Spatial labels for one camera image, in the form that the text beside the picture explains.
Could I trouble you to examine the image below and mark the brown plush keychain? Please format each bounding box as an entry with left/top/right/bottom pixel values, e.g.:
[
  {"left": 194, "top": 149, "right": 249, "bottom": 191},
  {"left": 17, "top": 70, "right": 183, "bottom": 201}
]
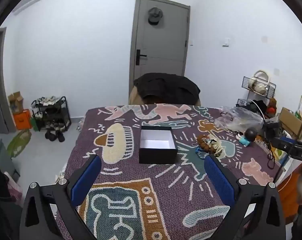
[{"left": 195, "top": 134, "right": 225, "bottom": 159}]

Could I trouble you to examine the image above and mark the black jewelry box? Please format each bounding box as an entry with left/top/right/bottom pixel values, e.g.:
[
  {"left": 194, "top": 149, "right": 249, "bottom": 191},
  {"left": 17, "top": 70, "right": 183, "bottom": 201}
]
[{"left": 139, "top": 126, "right": 178, "bottom": 164}]

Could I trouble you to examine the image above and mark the cardboard box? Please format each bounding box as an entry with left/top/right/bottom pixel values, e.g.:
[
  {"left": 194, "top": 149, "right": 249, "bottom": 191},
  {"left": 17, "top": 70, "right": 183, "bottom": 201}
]
[{"left": 279, "top": 107, "right": 302, "bottom": 141}]

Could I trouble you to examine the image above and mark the red brown teddy bear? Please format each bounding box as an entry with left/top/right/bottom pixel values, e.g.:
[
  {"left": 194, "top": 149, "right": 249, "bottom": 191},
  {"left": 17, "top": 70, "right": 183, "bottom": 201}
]
[{"left": 266, "top": 98, "right": 277, "bottom": 117}]

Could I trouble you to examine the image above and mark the black-haired doll figure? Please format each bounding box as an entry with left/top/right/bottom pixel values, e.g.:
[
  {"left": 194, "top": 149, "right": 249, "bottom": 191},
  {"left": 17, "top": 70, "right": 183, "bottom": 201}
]
[{"left": 236, "top": 127, "right": 258, "bottom": 147}]

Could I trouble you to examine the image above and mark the clear plastic bag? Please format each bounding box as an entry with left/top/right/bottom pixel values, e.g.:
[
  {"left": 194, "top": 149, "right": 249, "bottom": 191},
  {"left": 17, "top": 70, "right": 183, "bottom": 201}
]
[{"left": 214, "top": 107, "right": 264, "bottom": 133}]

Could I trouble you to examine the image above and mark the orange box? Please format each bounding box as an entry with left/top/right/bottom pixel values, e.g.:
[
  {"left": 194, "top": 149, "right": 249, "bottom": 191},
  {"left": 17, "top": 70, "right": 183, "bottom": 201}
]
[{"left": 13, "top": 109, "right": 32, "bottom": 130}]

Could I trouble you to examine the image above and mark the black shoe rack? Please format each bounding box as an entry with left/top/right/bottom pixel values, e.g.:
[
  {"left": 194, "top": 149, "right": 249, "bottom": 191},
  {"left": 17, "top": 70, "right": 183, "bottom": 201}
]
[{"left": 31, "top": 96, "right": 72, "bottom": 132}]

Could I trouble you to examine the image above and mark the patterned woven blanket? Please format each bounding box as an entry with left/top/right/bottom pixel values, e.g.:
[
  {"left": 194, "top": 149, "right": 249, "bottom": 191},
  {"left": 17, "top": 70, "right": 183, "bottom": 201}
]
[{"left": 65, "top": 104, "right": 276, "bottom": 239}]

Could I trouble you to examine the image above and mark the black jacket on chair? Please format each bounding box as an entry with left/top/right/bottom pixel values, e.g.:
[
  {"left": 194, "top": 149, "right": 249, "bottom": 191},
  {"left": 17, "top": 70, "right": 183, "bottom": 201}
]
[{"left": 134, "top": 73, "right": 200, "bottom": 106}]

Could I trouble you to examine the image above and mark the grey door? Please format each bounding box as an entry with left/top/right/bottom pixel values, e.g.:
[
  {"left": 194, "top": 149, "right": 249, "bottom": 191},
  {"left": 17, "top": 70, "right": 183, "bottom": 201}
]
[{"left": 129, "top": 0, "right": 191, "bottom": 92}]

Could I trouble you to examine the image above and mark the grey cap on door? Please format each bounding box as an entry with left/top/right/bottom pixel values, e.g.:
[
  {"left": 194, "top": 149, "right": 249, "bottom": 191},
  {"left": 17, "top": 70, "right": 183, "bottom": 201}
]
[{"left": 148, "top": 7, "right": 163, "bottom": 25}]

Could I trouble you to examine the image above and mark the wire wall basket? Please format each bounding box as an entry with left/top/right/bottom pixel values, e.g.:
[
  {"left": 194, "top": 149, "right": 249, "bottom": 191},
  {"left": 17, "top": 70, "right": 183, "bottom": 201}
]
[{"left": 242, "top": 70, "right": 276, "bottom": 99}]

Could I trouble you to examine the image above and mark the white light switch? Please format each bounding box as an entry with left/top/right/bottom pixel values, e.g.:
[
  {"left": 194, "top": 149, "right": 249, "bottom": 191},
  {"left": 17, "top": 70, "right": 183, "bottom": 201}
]
[{"left": 222, "top": 37, "right": 230, "bottom": 47}]

